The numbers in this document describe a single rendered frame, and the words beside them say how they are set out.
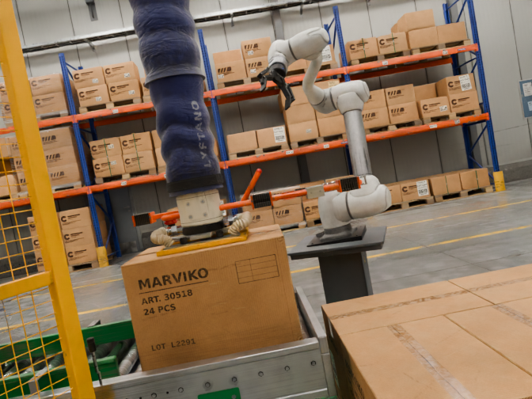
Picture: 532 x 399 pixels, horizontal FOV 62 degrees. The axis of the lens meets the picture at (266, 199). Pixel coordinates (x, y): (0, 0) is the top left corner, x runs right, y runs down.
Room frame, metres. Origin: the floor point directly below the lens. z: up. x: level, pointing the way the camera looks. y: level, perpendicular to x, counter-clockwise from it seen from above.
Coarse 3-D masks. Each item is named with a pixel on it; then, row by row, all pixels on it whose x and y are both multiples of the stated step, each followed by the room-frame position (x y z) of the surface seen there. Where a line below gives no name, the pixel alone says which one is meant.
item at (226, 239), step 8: (216, 232) 1.67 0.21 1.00; (184, 240) 1.67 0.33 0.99; (200, 240) 1.69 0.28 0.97; (208, 240) 1.65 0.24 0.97; (216, 240) 1.64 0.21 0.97; (224, 240) 1.63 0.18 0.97; (232, 240) 1.63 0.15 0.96; (240, 240) 1.63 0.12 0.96; (168, 248) 1.64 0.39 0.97; (176, 248) 1.63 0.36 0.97; (184, 248) 1.63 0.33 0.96; (192, 248) 1.63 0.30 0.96; (200, 248) 1.63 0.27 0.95
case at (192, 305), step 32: (160, 256) 1.62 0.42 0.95; (192, 256) 1.58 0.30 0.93; (224, 256) 1.59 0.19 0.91; (256, 256) 1.59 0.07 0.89; (128, 288) 1.58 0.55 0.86; (160, 288) 1.58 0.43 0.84; (192, 288) 1.58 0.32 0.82; (224, 288) 1.58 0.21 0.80; (256, 288) 1.59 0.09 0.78; (288, 288) 1.59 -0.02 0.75; (160, 320) 1.58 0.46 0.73; (192, 320) 1.58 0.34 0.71; (224, 320) 1.58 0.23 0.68; (256, 320) 1.59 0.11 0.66; (288, 320) 1.59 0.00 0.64; (160, 352) 1.58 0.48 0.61; (192, 352) 1.58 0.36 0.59; (224, 352) 1.58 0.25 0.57
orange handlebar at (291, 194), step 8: (328, 184) 1.79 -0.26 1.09; (336, 184) 1.74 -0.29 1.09; (288, 192) 1.75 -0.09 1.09; (296, 192) 1.74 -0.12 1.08; (304, 192) 1.74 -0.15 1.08; (248, 200) 1.75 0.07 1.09; (272, 200) 1.75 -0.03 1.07; (224, 208) 1.74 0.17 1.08; (232, 208) 1.75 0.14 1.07; (160, 216) 2.02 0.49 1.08; (168, 216) 1.74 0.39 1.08; (176, 216) 1.74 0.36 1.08
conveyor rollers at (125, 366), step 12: (300, 312) 1.98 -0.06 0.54; (300, 324) 1.78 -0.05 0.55; (108, 348) 2.01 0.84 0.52; (120, 348) 1.92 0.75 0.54; (132, 348) 1.86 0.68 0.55; (24, 360) 1.98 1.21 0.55; (36, 360) 1.94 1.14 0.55; (48, 360) 1.99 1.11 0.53; (60, 360) 1.92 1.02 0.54; (132, 360) 1.76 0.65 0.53; (0, 372) 1.92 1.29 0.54; (12, 372) 1.86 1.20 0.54; (24, 372) 1.82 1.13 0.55; (120, 372) 1.63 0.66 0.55
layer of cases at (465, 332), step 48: (432, 288) 1.94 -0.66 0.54; (480, 288) 1.82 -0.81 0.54; (528, 288) 1.72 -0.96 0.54; (336, 336) 1.66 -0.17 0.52; (384, 336) 1.51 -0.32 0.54; (432, 336) 1.44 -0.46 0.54; (480, 336) 1.38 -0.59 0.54; (528, 336) 1.32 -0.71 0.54; (336, 384) 1.94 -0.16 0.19; (384, 384) 1.20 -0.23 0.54; (432, 384) 1.15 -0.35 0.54; (480, 384) 1.11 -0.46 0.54; (528, 384) 1.07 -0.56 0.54
